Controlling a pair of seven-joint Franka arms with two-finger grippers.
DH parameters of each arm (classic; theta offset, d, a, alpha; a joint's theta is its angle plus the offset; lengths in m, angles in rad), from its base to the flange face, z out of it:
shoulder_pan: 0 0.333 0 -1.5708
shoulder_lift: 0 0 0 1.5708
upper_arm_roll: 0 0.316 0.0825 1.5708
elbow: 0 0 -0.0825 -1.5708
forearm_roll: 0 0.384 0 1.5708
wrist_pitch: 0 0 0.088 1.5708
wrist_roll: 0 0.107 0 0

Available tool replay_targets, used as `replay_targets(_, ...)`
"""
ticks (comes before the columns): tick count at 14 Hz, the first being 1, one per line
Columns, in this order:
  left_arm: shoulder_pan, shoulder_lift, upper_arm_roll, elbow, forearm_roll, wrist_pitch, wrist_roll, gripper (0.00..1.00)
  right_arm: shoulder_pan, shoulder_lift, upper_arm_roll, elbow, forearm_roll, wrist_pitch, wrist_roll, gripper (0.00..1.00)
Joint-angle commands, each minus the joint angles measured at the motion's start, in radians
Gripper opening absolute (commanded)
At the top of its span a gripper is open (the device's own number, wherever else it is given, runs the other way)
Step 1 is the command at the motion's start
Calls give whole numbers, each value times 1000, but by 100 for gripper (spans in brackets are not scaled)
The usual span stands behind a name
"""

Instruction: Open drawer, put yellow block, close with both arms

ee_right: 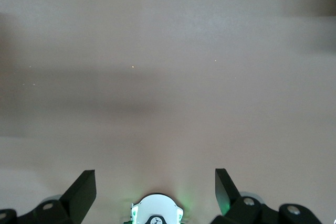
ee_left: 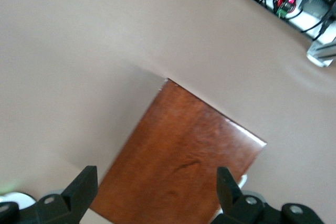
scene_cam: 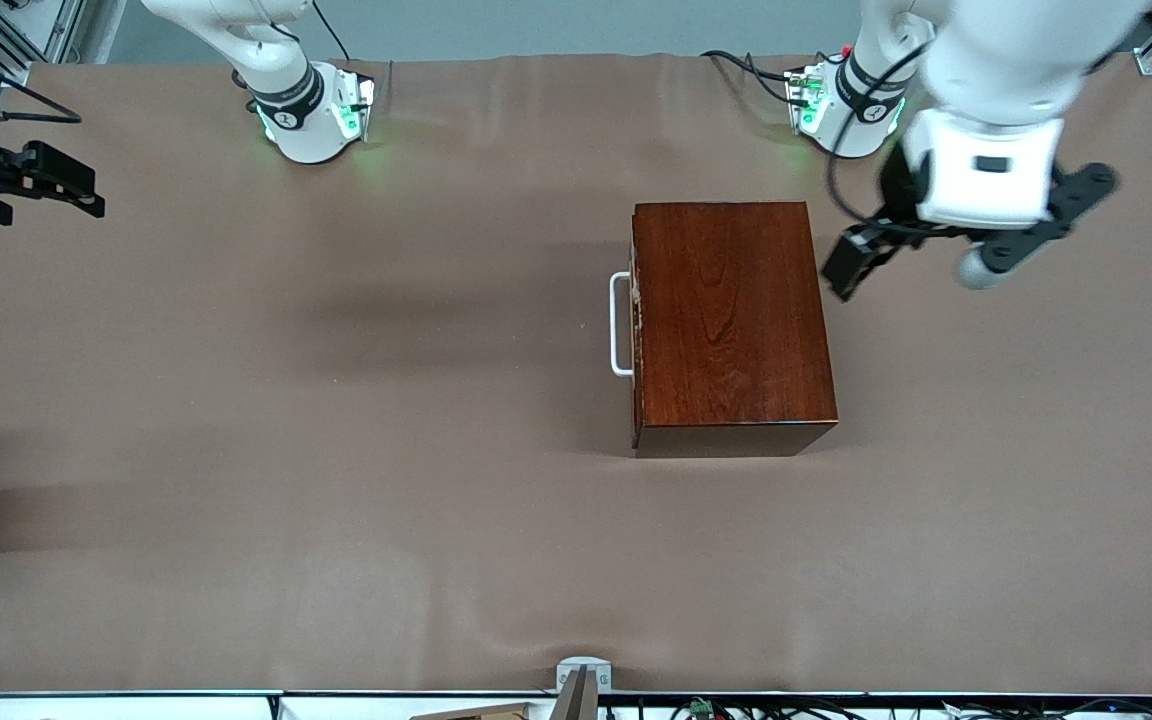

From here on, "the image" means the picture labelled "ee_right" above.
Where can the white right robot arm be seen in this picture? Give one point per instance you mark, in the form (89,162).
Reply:
(157,205)

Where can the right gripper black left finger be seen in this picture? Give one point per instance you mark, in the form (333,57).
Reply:
(78,197)

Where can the brown table cloth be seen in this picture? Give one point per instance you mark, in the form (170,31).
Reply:
(105,51)

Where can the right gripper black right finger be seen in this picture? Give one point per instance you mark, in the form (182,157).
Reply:
(225,192)

